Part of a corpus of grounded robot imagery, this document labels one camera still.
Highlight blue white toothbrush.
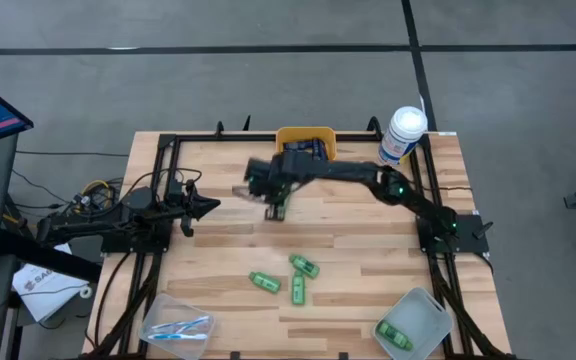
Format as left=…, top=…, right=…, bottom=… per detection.
left=146, top=330, right=209, bottom=343
left=150, top=314, right=213, bottom=335

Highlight clear plastic container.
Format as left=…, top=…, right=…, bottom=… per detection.
left=138, top=293, right=217, bottom=360

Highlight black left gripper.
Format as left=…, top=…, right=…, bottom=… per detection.
left=164, top=180, right=222, bottom=222

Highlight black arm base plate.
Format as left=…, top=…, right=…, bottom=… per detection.
left=415, top=213, right=491, bottom=255
left=99, top=212, right=175, bottom=255

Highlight grey plastic bin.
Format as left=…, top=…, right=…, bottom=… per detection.
left=371, top=285, right=456, bottom=360

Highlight black arched table clamp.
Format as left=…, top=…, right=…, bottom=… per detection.
left=365, top=115, right=384, bottom=142

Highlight black aluminium table frame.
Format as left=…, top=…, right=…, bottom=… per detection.
left=85, top=117, right=512, bottom=360

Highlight white wipes canister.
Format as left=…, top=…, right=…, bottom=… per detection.
left=377, top=105, right=429, bottom=168

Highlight yellow plastic bin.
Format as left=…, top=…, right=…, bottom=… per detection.
left=274, top=125, right=338, bottom=172

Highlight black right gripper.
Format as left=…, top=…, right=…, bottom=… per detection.
left=231, top=151, right=315, bottom=223

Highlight black metal bar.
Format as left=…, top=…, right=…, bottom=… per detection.
left=0, top=228, right=103, bottom=284

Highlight white printed paper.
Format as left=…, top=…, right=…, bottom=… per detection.
left=11, top=242, right=93, bottom=323

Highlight yellow and black cable bundle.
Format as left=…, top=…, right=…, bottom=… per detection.
left=70, top=177, right=122, bottom=216

